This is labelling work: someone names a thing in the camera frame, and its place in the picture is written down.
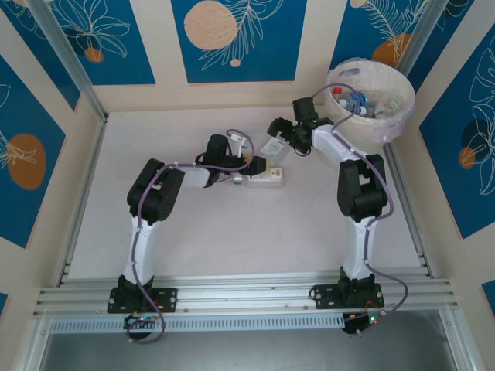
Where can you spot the green white label bottle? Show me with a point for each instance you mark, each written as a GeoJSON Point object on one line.
{"type": "Point", "coordinates": [267, 178]}

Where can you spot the clear square bottle white label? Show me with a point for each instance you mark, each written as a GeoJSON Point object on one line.
{"type": "Point", "coordinates": [274, 146]}

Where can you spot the red label cola bottle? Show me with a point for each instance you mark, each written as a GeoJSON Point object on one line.
{"type": "Point", "coordinates": [337, 90]}

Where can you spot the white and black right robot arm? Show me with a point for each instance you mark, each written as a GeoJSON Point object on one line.
{"type": "Point", "coordinates": [359, 247]}

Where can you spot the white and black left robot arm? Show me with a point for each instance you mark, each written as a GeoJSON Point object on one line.
{"type": "Point", "coordinates": [143, 247]}

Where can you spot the cream plastic bin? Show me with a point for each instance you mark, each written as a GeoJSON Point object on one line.
{"type": "Point", "coordinates": [359, 135]}

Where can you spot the clear plastic bin liner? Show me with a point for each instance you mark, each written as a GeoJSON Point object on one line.
{"type": "Point", "coordinates": [386, 77]}

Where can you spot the small controller board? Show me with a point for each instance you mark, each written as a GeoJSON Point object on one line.
{"type": "Point", "coordinates": [141, 320]}
{"type": "Point", "coordinates": [363, 322]}

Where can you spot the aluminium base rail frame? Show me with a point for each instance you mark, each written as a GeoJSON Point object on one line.
{"type": "Point", "coordinates": [251, 288]}

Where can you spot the aluminium frame post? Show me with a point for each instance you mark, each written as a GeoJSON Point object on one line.
{"type": "Point", "coordinates": [421, 31]}
{"type": "Point", "coordinates": [69, 58]}

